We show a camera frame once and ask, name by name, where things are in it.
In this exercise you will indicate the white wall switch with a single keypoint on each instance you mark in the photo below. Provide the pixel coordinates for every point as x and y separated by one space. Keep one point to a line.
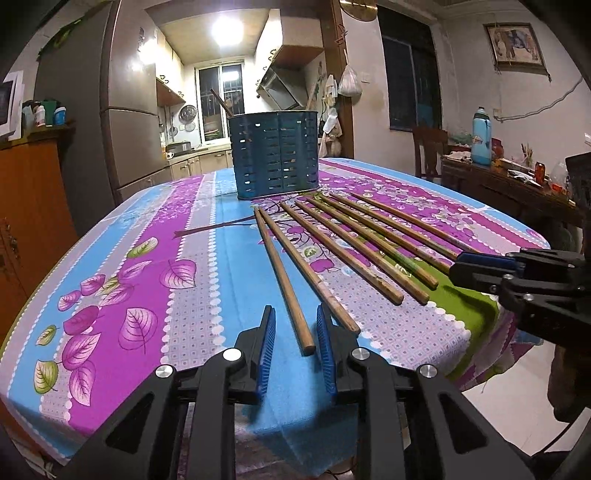
364 77

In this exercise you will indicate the tall blue bottle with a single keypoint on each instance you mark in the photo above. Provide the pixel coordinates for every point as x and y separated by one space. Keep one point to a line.
481 143

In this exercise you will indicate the dark wooden side table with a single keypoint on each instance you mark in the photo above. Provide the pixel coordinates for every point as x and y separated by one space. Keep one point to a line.
498 189

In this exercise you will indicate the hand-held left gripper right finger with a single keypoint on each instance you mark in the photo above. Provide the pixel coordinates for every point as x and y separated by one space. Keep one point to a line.
325 350

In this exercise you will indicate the steel cooking pot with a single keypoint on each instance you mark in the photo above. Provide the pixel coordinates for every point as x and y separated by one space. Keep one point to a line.
178 147

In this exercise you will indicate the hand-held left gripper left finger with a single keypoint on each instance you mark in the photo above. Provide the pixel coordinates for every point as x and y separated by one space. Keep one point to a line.
267 350

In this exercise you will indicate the long bamboo chopstick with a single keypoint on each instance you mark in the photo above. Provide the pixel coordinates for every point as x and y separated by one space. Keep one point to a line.
406 223
282 281

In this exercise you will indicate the blue cup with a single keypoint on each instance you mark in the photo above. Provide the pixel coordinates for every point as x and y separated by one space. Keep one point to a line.
60 116

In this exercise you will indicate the orange wooden cabinet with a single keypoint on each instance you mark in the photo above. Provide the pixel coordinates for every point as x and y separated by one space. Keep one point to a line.
32 207

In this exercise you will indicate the silver refrigerator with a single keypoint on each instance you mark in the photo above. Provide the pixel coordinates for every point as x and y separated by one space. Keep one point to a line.
134 138

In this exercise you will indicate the framed elephant picture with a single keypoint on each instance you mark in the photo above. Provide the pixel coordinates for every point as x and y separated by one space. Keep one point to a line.
515 44

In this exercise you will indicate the round metal strainer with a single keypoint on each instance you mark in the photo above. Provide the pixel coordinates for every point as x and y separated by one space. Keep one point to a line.
188 113

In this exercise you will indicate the red jar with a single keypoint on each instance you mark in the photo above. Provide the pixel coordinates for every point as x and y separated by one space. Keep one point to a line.
497 150

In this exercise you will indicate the dark brown chopstick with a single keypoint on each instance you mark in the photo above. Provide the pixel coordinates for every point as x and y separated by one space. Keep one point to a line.
222 104

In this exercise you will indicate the wall cabinet beside refrigerator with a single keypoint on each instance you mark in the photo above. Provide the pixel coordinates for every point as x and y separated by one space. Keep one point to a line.
166 69

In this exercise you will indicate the blue slotted utensil holder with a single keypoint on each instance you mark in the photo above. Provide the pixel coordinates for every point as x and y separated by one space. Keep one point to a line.
277 157

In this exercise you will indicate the green cup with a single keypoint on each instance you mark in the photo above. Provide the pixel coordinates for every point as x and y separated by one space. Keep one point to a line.
48 107

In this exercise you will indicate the small orange bottle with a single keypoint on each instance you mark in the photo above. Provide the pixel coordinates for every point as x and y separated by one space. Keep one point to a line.
540 173

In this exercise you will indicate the wooden chair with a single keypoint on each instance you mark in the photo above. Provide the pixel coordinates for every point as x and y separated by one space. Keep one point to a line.
429 143

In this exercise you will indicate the ceiling light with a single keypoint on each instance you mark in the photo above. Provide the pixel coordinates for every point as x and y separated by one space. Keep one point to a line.
227 30

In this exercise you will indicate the kitchen window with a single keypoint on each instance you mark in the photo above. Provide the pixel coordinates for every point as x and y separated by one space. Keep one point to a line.
207 92

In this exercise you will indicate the steel range hood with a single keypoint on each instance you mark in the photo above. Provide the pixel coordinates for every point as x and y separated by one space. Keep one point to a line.
281 90

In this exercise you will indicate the kitchen counter cabinet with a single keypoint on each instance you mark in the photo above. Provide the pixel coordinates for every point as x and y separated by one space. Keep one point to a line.
203 164

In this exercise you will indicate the dark barred window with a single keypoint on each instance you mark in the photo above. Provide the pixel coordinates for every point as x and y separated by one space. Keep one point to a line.
411 83

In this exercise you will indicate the dark brown cloth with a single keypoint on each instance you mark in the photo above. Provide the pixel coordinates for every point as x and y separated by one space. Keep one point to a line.
572 383

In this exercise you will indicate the round golden wall plate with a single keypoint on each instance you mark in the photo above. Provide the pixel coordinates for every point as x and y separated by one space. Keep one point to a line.
360 8

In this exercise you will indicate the floral purple blue tablecloth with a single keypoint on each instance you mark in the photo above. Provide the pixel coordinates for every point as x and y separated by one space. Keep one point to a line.
138 277

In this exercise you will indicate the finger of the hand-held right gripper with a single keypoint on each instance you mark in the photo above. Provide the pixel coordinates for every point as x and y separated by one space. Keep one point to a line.
489 261
475 277

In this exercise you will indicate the hanging cloth bundle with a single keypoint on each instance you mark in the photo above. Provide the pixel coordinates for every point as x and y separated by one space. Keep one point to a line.
330 131

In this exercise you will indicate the wall cabinet above hood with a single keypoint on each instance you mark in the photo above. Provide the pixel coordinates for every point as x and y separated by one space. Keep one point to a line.
286 41

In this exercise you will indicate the hanging white plastic bag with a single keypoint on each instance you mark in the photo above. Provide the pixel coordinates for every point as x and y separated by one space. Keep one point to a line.
349 83

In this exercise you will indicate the group of wooden chopsticks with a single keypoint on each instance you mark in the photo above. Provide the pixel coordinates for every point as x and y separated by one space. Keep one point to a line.
341 253

